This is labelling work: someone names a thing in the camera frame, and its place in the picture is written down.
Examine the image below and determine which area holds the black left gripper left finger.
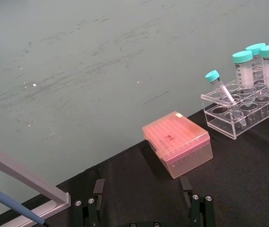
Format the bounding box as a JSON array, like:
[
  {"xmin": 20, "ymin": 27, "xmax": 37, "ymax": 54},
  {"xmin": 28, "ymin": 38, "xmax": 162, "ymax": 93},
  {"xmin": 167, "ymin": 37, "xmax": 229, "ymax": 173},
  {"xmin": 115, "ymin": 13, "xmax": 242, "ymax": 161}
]
[{"xmin": 70, "ymin": 178, "xmax": 106, "ymax": 227}]

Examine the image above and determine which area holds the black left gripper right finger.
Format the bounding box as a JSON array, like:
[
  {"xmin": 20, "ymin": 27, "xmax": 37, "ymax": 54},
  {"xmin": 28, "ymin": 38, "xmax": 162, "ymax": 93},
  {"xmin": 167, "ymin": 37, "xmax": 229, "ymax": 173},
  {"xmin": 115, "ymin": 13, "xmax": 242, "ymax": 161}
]
[{"xmin": 180, "ymin": 176, "xmax": 217, "ymax": 227}]

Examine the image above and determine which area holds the black table cloth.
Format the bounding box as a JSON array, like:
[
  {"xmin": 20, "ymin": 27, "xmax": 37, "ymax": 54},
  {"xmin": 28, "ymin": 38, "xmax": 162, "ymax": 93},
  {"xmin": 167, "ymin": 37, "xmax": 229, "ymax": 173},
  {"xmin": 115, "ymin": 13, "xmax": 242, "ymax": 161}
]
[{"xmin": 0, "ymin": 91, "xmax": 269, "ymax": 227}]

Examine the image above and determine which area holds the grey pipette stand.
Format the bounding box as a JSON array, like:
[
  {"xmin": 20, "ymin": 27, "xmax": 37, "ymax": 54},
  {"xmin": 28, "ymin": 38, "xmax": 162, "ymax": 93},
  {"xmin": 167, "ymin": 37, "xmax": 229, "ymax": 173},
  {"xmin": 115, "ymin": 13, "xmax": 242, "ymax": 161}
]
[{"xmin": 0, "ymin": 139, "xmax": 71, "ymax": 227}]

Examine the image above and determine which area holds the pink translucent pipette tip box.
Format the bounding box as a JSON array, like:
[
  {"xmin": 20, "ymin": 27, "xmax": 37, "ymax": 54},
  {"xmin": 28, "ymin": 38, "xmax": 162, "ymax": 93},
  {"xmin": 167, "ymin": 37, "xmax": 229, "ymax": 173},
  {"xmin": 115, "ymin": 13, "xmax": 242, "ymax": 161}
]
[{"xmin": 142, "ymin": 111, "xmax": 214, "ymax": 180}]

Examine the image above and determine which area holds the blue pipette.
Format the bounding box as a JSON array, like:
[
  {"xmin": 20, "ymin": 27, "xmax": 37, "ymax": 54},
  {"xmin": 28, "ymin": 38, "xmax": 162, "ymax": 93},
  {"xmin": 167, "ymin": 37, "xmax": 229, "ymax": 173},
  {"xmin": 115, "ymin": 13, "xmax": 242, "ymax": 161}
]
[{"xmin": 0, "ymin": 171, "xmax": 48, "ymax": 227}]

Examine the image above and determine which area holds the clear acrylic tube rack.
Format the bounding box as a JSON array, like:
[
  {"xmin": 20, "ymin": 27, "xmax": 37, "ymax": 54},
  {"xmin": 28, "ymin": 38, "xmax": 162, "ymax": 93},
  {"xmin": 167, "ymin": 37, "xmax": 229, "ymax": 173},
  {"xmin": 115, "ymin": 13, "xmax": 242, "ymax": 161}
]
[{"xmin": 200, "ymin": 79, "xmax": 269, "ymax": 140}]

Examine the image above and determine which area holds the small tube with teal cap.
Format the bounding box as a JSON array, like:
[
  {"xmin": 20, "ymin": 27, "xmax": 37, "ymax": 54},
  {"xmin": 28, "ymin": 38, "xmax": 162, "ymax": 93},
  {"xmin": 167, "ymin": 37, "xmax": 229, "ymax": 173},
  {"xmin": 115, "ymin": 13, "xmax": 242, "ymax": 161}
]
[{"xmin": 204, "ymin": 70, "xmax": 247, "ymax": 126}]

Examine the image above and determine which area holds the plain pale wall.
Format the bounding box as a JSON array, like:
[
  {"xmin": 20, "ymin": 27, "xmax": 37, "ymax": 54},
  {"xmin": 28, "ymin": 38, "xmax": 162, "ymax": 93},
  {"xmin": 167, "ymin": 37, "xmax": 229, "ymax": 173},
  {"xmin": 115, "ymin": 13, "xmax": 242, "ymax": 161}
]
[{"xmin": 0, "ymin": 0, "xmax": 269, "ymax": 215}]

